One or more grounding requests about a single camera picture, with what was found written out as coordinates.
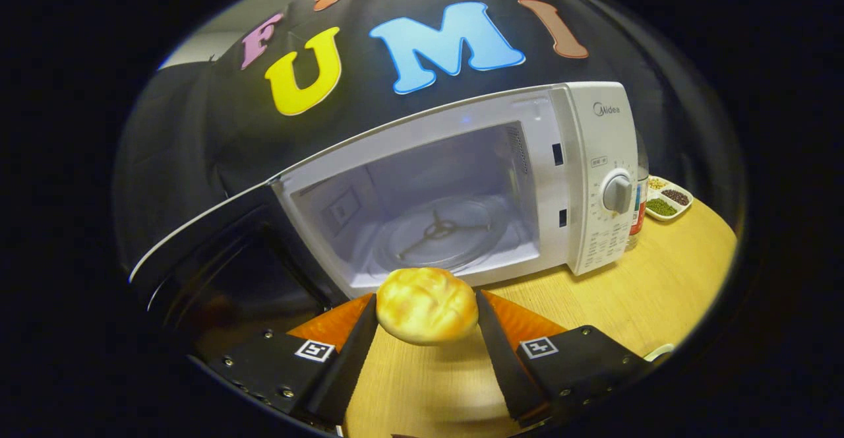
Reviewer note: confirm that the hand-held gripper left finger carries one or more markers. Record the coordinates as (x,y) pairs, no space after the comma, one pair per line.
(343,378)

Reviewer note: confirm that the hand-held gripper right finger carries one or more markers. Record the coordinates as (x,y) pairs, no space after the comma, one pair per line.
(508,372)

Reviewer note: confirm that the golden bread bun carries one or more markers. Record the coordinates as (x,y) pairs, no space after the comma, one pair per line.
(427,306)

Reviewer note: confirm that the white microwave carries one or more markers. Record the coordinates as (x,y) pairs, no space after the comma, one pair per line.
(593,148)

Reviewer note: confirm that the white rectangular plate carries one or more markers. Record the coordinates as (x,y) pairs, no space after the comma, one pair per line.
(659,352)

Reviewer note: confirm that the clear bottle with red label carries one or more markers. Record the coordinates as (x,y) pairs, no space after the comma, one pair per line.
(638,207)

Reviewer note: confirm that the white divided dish of beans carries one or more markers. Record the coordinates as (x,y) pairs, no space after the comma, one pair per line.
(667,199)

